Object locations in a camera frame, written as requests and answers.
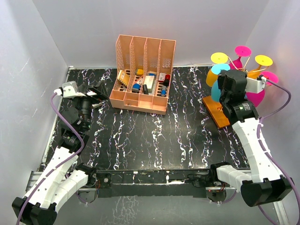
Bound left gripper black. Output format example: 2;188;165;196
75;80;107;131

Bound yellow orange wine glass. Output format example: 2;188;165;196
248;54;273;74
206;52;230;87

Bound magenta wine glass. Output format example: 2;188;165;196
229;45;252;69
246;71;279;107

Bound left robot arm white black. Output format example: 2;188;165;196
12;81;108;225

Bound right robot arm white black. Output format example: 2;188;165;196
209;70;295;207

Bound wooden rack base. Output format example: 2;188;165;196
202;96;230;129

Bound yellow spiral notebook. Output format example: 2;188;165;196
117;70;130;87

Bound blue grey stamp left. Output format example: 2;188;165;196
132;83;141;93

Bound blue grey stamp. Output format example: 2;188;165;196
132;83;141;93
161;85;167;97

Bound yellow grey eraser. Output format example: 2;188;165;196
135;68;143;76

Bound black marker block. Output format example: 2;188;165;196
142;84;149;95

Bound white paper box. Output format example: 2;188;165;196
143;75;156;93

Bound peach plastic file organizer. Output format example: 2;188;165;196
110;35;176;115

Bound red white small box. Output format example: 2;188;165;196
158;73;166;83

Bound blue grey stamp right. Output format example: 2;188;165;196
161;85;167;97

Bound red black stamp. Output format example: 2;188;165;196
163;74;171;87

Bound black front base bar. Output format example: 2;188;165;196
94;169;212;198

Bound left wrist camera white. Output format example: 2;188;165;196
54;81;95;98

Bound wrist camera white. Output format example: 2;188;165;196
54;81;95;98
245;75;267;93

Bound gold wire glass rack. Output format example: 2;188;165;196
236;57;262;74

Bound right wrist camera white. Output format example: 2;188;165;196
245;75;267;93

